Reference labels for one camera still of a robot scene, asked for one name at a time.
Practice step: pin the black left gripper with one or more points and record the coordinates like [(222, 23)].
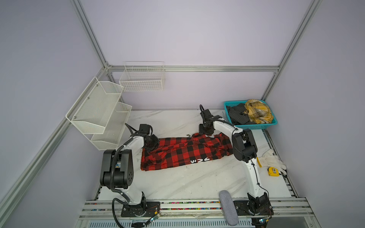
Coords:
[(156, 140)]

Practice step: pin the white work glove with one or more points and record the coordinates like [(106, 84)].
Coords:
[(269, 159)]

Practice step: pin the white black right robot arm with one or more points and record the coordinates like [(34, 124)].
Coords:
[(245, 150)]

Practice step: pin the white mesh shelf bin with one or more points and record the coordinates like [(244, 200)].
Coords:
[(115, 127), (92, 111)]

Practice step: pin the white mesh upper shelf bin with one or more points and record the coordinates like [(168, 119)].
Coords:
[(92, 111)]

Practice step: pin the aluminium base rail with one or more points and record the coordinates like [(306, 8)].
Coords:
[(202, 213)]

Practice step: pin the white wire wall basket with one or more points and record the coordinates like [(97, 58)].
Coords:
[(143, 76)]

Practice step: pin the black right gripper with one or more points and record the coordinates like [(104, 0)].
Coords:
[(201, 131)]

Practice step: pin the yellow tape measure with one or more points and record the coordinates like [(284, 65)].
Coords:
[(273, 172)]

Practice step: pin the white mesh lower shelf bin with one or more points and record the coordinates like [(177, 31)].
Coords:
[(115, 127)]

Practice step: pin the grey foam microphone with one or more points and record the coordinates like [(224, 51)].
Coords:
[(228, 208)]

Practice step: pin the red black plaid shirt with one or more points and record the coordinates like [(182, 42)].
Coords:
[(180, 151)]

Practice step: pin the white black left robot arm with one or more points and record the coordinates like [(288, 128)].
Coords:
[(117, 174)]

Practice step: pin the yellow plaid shirt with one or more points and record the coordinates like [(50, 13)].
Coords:
[(258, 112)]

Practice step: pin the teal plastic basket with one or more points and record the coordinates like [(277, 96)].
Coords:
[(250, 126)]

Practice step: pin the dark grey shirt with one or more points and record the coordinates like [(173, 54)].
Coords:
[(238, 116)]

